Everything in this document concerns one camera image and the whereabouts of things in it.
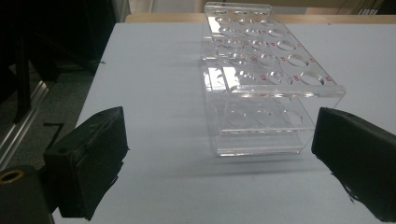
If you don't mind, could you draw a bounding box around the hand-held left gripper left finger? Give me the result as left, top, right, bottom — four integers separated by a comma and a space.
43, 106, 130, 221

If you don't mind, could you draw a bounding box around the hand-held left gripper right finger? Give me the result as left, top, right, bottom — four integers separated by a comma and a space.
311, 106, 396, 223

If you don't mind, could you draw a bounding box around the clear acrylic test tube rack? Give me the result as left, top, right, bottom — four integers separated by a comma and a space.
200, 1, 347, 157

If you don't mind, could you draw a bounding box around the black metal stand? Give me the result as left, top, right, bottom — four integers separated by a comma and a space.
12, 34, 104, 124

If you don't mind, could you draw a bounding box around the black cabinet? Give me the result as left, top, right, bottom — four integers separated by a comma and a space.
0, 0, 118, 104

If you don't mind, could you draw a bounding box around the light wooden table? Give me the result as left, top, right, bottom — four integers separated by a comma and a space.
125, 12, 396, 25

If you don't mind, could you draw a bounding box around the light wooden cabinet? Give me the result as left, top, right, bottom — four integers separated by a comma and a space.
194, 0, 354, 9

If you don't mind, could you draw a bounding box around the aluminium floor rail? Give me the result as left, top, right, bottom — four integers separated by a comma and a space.
0, 80, 50, 171

